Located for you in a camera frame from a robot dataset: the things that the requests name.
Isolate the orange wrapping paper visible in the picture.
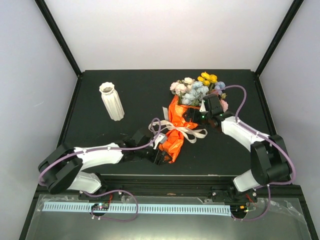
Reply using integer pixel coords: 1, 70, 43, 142
159, 95, 198, 164

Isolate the cream printed ribbon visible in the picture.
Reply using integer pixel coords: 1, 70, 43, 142
148, 107, 208, 144

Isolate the pastel artificial flower bunch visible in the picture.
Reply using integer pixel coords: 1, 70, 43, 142
169, 72, 229, 112

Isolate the white ribbed vase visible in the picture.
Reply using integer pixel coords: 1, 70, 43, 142
99, 82, 125, 121

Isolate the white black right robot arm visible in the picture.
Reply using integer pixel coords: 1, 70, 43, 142
183, 95, 294, 202

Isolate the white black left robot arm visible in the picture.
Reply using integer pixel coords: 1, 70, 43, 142
38, 128, 172, 200

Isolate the left small circuit board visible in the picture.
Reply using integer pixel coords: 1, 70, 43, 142
91, 203, 109, 211

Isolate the small circuit board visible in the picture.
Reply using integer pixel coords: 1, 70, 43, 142
230, 205, 251, 213
91, 203, 109, 211

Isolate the right small circuit board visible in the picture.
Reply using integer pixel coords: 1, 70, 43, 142
230, 205, 251, 213

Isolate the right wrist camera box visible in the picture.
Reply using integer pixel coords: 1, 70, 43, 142
199, 100, 207, 113

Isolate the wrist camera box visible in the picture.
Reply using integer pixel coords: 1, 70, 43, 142
199, 100, 207, 113
157, 133, 167, 144

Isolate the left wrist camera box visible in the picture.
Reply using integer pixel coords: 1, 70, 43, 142
157, 133, 167, 144

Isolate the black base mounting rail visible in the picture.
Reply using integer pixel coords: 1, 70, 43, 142
93, 175, 246, 202

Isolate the light blue slotted cable duct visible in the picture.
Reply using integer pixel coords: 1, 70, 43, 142
42, 202, 232, 217

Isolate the black right frame post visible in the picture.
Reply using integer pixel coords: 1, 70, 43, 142
255, 0, 304, 77

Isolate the black frame post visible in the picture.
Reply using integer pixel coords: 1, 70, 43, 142
255, 0, 304, 77
34, 0, 82, 77

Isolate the black left frame post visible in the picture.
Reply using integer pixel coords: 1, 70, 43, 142
34, 0, 82, 77

